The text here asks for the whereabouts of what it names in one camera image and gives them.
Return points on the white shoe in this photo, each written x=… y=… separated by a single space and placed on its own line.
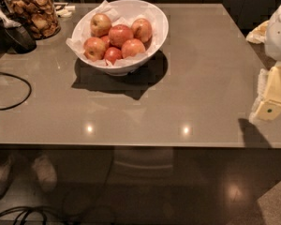
x=45 y=172
x=5 y=175

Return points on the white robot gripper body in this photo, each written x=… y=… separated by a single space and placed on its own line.
x=279 y=35

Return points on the white paper bowl liner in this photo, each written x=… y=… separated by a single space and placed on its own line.
x=106 y=8

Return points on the glass jar of dried chips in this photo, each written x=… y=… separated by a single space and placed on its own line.
x=39 y=15

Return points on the right white shoe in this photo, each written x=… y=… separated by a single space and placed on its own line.
x=45 y=172

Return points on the black kitchen appliance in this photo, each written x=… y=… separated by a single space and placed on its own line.
x=14 y=35

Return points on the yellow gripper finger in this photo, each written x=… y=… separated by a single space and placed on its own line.
x=267 y=105
x=257 y=35

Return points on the small hidden red apple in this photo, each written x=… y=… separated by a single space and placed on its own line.
x=106 y=40

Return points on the small white items behind bowl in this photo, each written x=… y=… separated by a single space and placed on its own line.
x=64 y=10

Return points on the left white shoe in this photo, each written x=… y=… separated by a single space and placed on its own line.
x=5 y=175

